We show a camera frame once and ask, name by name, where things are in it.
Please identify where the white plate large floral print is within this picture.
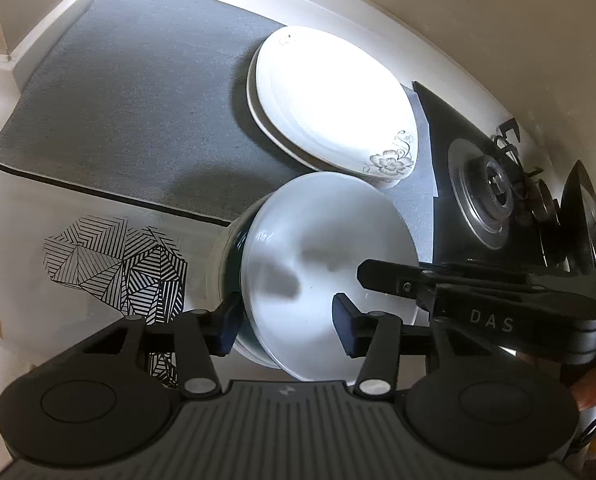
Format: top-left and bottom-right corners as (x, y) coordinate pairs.
(246, 50), (417, 192)

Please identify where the teal glazed bowl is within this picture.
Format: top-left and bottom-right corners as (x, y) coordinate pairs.
(205, 207), (279, 368)

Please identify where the white plate small floral print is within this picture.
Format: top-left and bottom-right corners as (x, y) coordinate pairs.
(254, 25), (419, 181)

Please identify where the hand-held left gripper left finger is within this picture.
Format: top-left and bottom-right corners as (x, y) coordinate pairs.
(85, 292), (246, 395)

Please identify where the white bowl dark patterned base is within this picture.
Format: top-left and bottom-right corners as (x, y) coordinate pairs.
(230, 172), (421, 382)

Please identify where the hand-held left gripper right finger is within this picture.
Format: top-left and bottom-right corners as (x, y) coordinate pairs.
(332, 292), (461, 396)

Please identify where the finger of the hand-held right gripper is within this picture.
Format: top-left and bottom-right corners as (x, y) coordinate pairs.
(356, 258), (445, 320)

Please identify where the black pan support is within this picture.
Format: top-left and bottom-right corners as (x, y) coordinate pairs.
(492, 119), (544, 186)

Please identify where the small gas burner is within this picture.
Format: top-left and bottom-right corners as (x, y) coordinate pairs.
(528, 180), (562, 227)

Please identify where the grey dish mat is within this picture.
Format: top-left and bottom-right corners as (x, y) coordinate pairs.
(0, 0), (439, 263)

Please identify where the large steel gas burner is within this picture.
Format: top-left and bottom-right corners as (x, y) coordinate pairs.
(448, 137), (520, 252)

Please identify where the black geometric striped sticker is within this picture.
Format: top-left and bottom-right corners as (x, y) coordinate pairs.
(42, 215), (189, 391)

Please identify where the black cable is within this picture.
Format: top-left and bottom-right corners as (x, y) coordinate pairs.
(574, 406), (596, 457)

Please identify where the black gas stove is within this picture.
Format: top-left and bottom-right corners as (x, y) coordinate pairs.
(413, 80), (596, 273)

